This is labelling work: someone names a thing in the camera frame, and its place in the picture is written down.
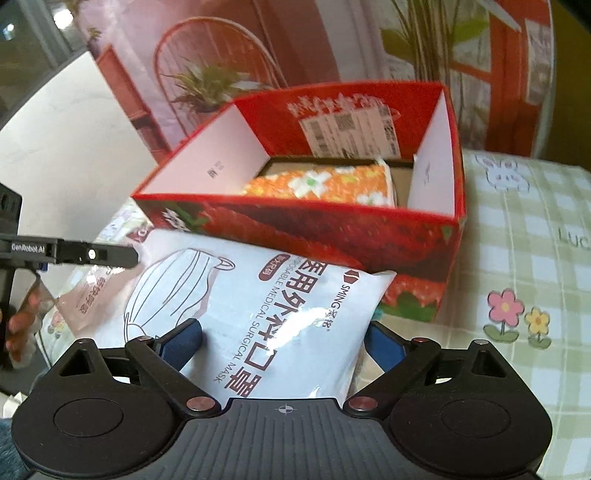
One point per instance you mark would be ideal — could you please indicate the blue cloth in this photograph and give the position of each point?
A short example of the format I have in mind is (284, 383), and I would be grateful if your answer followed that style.
(9, 447)

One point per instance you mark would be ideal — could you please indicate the green checked bunny blanket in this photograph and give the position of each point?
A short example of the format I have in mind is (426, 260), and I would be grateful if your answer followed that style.
(512, 258)

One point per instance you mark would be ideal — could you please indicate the red strawberry print box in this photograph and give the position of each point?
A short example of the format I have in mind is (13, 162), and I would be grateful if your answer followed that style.
(332, 240)

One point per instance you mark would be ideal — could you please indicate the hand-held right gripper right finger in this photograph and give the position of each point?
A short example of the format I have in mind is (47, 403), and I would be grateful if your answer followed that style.
(385, 345)

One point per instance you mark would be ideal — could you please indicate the white face mask packet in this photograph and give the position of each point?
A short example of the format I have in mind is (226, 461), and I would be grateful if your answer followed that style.
(277, 314)

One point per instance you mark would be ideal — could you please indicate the dark window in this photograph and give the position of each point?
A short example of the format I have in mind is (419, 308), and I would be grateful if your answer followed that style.
(27, 41)

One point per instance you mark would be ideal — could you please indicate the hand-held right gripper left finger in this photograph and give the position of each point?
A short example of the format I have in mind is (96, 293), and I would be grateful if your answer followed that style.
(183, 342)

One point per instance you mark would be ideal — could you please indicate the orange floral packet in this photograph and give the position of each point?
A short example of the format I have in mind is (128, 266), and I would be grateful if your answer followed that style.
(323, 182)

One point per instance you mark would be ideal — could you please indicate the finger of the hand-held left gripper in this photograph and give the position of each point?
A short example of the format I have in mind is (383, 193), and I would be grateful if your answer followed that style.
(99, 254)

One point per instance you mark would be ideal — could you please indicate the wall poster with plants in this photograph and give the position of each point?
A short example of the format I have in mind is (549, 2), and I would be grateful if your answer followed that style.
(286, 50)

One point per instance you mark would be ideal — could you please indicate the white red printed packet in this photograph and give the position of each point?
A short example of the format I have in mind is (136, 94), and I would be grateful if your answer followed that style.
(127, 226)

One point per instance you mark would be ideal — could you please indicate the pink translucent packet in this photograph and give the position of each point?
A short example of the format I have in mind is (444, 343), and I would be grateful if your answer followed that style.
(99, 290)

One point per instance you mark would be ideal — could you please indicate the person's left hand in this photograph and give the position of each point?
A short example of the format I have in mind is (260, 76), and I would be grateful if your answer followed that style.
(23, 325)

